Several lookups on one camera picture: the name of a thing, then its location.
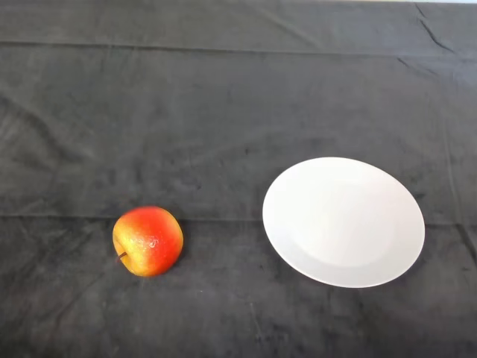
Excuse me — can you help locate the red yellow apple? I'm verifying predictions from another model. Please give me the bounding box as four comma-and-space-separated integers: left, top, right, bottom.
112, 206, 184, 278

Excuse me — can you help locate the white round plate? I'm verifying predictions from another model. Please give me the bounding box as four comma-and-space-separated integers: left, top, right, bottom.
262, 157, 426, 289

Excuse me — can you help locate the black cloth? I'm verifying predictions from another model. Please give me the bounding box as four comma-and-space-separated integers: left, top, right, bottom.
0, 0, 477, 358

